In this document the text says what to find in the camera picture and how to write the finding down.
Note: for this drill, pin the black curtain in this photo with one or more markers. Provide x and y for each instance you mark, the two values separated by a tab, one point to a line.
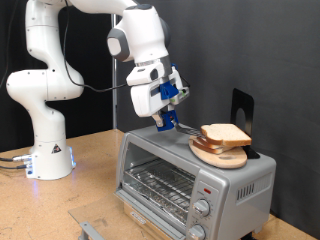
96	113

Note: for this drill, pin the silver oven knob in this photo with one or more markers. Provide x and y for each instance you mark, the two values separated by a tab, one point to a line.
196	232
201	207

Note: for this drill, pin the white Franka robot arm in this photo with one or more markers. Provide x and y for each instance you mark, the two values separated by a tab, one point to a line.
43	86

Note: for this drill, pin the black metal bookend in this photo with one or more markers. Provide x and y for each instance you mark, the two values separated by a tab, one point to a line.
248	103

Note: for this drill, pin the round wooden board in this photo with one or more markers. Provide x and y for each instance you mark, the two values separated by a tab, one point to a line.
226	160

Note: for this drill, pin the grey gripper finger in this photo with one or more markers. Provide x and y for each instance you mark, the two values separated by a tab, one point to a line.
158	120

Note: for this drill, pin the glass oven door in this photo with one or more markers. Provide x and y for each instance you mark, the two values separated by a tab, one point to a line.
90	230

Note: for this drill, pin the silver toaster oven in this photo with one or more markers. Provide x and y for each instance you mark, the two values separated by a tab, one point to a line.
173	143

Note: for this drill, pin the white bread slice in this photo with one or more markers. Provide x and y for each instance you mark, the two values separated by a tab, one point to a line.
210	146
226	133

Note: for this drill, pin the vertical metal pole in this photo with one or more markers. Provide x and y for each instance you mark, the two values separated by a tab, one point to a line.
114	110

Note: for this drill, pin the metal spatula with blue block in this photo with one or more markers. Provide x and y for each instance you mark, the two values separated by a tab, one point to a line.
170	125

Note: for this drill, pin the dark grey backdrop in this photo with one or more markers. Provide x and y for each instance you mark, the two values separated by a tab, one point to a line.
233	50

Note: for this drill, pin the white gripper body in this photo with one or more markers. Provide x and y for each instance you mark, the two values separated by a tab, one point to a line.
143	103

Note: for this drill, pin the red oven indicator light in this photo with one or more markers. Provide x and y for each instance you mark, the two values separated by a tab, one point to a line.
207	191

